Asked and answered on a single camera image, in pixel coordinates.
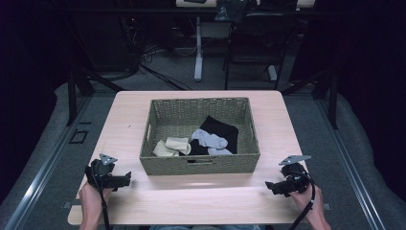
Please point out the grey sock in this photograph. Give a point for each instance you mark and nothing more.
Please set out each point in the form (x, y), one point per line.
(220, 152)
(207, 138)

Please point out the person's left hand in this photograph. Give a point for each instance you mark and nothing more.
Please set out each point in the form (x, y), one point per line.
(91, 199)

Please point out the white desk leg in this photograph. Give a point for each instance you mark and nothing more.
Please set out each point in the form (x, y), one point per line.
(198, 51)

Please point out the cream sock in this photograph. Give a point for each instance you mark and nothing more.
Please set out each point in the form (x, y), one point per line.
(161, 150)
(178, 143)

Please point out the black chair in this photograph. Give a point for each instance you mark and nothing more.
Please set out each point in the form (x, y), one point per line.
(255, 48)

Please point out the person's right hand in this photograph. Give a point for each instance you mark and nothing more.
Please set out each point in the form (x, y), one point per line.
(307, 202)

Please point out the dark hanging bag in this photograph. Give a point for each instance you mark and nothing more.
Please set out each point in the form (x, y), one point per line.
(230, 11)

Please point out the black sock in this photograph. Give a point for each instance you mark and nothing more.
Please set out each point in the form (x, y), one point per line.
(223, 129)
(198, 149)

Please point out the green woven basket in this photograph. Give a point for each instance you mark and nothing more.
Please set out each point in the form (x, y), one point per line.
(166, 166)

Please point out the black floor socket frame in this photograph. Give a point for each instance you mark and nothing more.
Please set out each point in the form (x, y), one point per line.
(71, 136)

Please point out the black metal stand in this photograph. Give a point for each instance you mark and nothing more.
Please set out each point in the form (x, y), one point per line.
(333, 102)
(72, 96)

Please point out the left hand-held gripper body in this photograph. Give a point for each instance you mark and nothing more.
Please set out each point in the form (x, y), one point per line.
(102, 175)

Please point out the metal floor rail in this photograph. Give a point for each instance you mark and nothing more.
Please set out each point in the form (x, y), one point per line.
(44, 172)
(351, 172)

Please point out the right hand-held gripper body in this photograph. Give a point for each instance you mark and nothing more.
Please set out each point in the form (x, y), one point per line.
(296, 179)

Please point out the white desk foot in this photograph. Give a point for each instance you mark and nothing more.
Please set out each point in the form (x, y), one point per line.
(272, 73)

